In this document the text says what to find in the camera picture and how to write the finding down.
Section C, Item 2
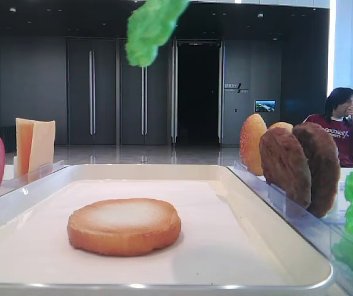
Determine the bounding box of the dark double door left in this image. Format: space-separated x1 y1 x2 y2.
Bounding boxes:
67 38 116 145

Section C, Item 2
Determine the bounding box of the outer sesame bun top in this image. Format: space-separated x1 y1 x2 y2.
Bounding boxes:
269 121 293 133

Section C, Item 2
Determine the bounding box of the inner brown meat patty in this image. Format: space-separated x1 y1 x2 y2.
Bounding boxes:
259 127 312 209

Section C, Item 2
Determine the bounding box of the left long clear acrylic rail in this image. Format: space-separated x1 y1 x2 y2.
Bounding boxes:
0 160 66 197

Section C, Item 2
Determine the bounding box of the green lettuce leaf moved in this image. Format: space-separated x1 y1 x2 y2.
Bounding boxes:
125 0 189 68

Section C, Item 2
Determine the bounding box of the outer brown meat patty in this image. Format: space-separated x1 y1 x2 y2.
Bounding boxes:
293 122 341 218

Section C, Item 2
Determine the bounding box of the inner sesame bun top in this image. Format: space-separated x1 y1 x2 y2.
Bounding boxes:
240 113 267 176

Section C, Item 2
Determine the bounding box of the orange cheese slice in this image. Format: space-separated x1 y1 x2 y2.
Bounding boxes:
15 118 34 176

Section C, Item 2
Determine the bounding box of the right long clear acrylic rail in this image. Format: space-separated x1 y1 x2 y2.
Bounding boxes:
230 162 353 295

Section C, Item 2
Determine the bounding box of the pale yellow cheese slice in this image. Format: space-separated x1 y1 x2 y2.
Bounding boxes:
28 121 55 172

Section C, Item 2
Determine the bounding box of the brown meat patty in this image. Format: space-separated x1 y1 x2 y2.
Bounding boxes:
293 122 341 218
259 127 312 209

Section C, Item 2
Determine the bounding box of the dark double door middle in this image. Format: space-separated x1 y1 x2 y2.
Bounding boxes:
120 40 168 145

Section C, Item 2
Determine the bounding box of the small wall screen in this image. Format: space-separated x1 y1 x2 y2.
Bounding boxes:
255 100 276 113

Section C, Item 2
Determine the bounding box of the long clear acrylic rail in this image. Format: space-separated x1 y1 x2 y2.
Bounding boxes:
230 162 353 295
0 160 66 197

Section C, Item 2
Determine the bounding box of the dark double door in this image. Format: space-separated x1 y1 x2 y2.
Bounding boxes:
120 40 168 145
67 38 116 145

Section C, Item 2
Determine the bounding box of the sesame bun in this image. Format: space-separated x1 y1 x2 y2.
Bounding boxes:
269 121 293 133
240 113 267 176

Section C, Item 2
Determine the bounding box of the person in maroon shirt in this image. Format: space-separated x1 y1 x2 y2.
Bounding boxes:
305 87 353 168

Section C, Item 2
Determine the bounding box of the white rectangular tray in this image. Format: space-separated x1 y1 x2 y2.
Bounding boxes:
0 165 335 295

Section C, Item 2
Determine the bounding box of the bottom bun slice on tray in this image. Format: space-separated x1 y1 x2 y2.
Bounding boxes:
67 198 182 257

